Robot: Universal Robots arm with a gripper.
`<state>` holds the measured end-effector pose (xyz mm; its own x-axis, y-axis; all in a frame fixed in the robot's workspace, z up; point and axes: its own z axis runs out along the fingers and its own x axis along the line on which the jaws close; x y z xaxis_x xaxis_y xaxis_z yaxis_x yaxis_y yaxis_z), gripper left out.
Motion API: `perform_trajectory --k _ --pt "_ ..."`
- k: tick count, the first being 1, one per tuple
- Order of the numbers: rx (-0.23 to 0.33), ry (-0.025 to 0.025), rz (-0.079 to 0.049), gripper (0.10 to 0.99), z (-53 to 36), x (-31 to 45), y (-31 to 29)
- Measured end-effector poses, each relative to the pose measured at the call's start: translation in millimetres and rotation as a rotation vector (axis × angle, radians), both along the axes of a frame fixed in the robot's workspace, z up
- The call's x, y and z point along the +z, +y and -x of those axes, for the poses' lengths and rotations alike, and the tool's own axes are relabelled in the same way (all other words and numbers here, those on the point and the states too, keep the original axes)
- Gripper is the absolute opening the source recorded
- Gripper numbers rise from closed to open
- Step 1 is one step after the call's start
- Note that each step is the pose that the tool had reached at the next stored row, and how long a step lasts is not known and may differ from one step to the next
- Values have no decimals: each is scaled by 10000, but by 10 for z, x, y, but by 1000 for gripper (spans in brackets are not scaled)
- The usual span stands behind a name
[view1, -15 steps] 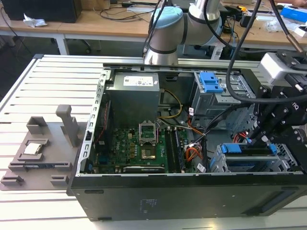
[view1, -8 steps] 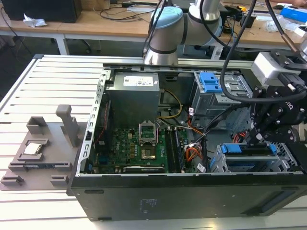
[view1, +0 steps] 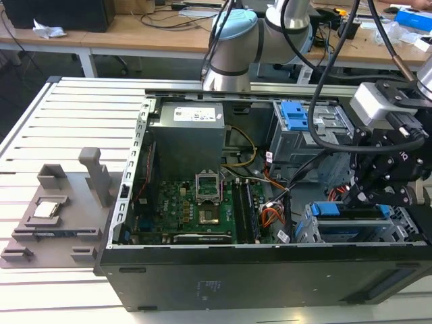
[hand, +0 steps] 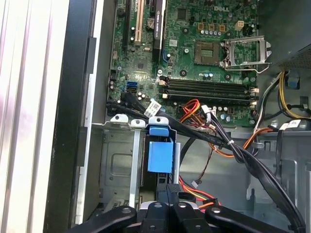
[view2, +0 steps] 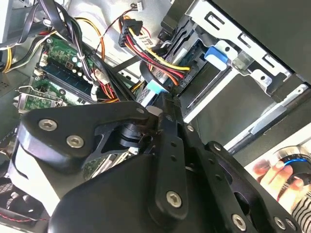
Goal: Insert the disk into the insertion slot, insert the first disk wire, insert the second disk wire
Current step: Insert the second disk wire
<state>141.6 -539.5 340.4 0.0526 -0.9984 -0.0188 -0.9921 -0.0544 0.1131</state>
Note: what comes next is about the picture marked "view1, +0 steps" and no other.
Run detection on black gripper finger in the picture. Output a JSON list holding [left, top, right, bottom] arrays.
[[350, 125, 375, 185], [344, 168, 411, 207]]

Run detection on hard disk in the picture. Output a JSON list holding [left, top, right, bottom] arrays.
[[310, 201, 395, 238]]

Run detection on red yellow power wire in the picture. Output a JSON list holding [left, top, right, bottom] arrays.
[[259, 184, 352, 234]]

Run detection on empty blue disk carrier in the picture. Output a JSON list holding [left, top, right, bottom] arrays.
[[279, 100, 308, 133]]

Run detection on silver disk bay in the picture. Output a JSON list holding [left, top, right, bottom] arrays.
[[294, 201, 421, 244]]

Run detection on silver drive cage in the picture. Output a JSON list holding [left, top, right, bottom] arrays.
[[271, 99, 357, 185]]

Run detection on small black device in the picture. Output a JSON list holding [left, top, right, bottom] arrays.
[[337, 18, 362, 41]]

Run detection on blue cardboard box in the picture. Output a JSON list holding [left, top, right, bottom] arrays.
[[394, 7, 432, 33]]

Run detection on silver socket cover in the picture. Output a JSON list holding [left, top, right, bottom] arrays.
[[194, 171, 222, 205]]

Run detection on black PC case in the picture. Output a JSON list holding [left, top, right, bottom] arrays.
[[93, 88, 432, 313]]

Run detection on CPU socket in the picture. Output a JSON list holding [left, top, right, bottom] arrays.
[[198, 209, 221, 226]]

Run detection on grey power supply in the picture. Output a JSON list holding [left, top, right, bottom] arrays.
[[147, 101, 226, 167]]

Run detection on black graphics card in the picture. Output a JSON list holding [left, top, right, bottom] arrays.
[[171, 233, 234, 245]]

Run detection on green motherboard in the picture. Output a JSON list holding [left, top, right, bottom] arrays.
[[130, 178, 263, 246]]

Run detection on black case fan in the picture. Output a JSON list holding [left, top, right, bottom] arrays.
[[141, 140, 161, 207]]

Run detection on grey parts rack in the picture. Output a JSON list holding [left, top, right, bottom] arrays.
[[0, 146, 118, 270]]

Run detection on silver CPU chip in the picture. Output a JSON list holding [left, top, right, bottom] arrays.
[[32, 200, 64, 219]]

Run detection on black computer box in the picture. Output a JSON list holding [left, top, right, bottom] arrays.
[[5, 0, 116, 34]]

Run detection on crumpled white paper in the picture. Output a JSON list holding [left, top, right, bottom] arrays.
[[32, 18, 68, 38]]

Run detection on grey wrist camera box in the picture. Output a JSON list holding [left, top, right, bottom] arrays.
[[348, 82, 421, 126]]

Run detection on black camera cable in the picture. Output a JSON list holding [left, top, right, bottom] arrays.
[[306, 0, 427, 152]]

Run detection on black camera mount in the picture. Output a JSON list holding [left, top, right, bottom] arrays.
[[373, 79, 432, 109]]

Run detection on black wire bundle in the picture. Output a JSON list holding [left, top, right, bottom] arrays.
[[266, 150, 338, 212]]

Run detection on wooden desk white frame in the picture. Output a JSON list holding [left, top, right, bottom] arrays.
[[303, 13, 432, 74], [0, 6, 220, 80]]

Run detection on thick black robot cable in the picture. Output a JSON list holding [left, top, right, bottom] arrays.
[[367, 0, 419, 82]]

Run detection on yellow grey supply wires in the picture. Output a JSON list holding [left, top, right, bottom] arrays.
[[221, 125, 260, 169]]

